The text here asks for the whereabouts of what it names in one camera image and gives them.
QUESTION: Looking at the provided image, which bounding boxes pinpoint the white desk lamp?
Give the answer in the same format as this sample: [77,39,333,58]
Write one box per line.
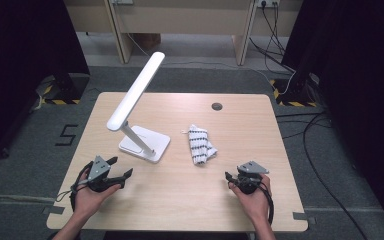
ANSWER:
[106,51,172,164]

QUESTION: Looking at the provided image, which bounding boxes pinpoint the black floor cables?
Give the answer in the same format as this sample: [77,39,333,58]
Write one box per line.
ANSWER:
[274,111,369,240]

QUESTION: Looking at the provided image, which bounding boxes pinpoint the brown cardboard box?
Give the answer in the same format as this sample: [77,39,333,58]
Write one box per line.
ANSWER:
[136,33,162,51]

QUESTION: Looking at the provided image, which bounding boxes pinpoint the grey floor tape piece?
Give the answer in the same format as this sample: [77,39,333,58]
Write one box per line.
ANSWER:
[292,211,317,226]
[41,204,66,216]

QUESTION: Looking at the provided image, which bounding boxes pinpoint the beige background desk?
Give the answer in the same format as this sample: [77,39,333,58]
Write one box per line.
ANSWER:
[63,0,304,66]

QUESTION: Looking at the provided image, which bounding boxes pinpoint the white wall socket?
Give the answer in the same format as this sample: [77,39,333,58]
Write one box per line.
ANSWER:
[256,0,281,8]

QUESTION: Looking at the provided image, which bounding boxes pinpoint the black curtain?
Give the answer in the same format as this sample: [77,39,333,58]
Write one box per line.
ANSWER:
[281,0,384,231]
[0,0,91,164]

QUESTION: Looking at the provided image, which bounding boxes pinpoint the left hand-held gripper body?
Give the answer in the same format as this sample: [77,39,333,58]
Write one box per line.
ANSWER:
[87,155,116,193]

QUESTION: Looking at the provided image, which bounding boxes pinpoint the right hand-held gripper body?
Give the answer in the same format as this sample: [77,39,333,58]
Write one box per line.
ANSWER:
[234,161,270,195]

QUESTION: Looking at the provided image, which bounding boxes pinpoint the black stand base hazard tape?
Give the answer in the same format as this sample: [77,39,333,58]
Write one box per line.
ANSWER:
[269,71,321,108]
[34,72,91,106]

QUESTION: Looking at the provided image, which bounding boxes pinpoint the person's left hand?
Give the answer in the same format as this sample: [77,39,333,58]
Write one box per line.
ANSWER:
[73,169,123,219]

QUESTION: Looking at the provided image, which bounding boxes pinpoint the person's right hand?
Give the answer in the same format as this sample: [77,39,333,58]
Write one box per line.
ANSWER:
[228,174,273,224]

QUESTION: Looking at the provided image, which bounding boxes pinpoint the white black-striped cloth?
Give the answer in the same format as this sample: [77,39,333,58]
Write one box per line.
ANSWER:
[180,124,218,166]

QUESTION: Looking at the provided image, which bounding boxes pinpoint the left hand-held gripper cable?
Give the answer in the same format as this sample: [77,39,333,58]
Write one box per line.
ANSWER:
[55,161,94,213]

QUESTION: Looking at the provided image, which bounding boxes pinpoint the black cables from wall socket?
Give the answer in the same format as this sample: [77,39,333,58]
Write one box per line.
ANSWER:
[248,1,297,74]

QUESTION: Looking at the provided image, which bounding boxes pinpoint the white floor cable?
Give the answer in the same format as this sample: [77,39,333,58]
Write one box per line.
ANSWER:
[126,33,276,88]

